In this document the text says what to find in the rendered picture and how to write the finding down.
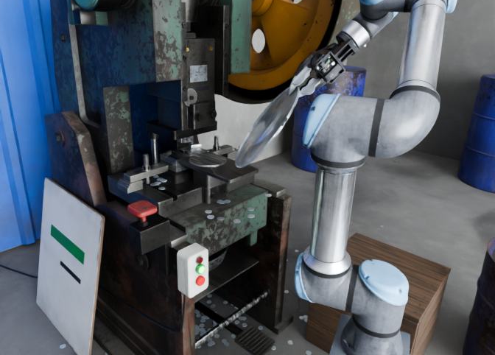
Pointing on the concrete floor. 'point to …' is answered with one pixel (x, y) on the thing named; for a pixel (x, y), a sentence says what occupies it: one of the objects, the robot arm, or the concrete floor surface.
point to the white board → (69, 265)
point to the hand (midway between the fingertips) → (292, 92)
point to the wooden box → (426, 278)
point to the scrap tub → (483, 310)
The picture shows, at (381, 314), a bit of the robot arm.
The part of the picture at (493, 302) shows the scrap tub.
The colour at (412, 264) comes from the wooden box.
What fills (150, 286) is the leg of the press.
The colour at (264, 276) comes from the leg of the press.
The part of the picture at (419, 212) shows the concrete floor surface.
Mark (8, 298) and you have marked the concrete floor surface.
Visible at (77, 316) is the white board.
